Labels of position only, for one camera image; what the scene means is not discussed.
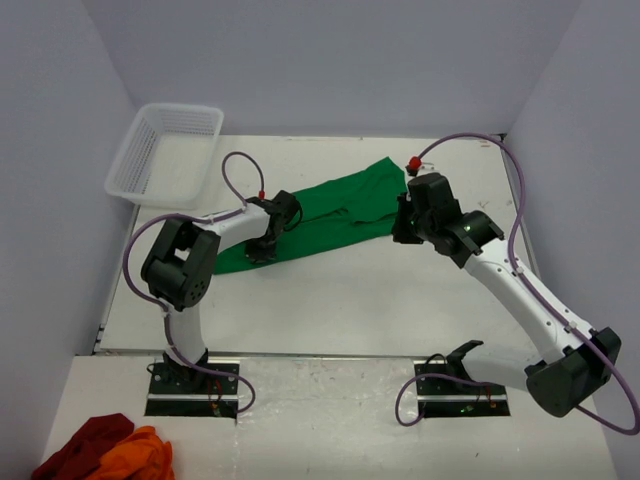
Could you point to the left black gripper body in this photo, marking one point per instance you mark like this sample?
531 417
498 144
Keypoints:
261 248

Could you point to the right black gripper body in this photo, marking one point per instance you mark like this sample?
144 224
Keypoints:
405 228

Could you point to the green t shirt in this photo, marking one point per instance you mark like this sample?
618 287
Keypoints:
344 211

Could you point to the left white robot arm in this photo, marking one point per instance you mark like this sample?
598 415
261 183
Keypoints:
180 266

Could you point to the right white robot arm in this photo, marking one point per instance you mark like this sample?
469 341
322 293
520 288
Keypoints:
572 359

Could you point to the white plastic basket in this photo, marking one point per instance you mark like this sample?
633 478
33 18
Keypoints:
165 156

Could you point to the orange t shirt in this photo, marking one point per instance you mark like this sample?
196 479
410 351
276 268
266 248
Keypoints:
141 455

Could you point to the dark red t shirt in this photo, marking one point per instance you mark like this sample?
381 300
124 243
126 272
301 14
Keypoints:
81 455

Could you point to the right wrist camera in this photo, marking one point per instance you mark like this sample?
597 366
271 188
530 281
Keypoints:
416 166

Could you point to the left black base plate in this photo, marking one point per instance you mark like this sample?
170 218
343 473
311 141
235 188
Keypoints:
175 392

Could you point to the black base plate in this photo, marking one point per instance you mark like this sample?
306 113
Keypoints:
175 392
440 398

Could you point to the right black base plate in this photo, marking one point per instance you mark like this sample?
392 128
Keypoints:
440 398

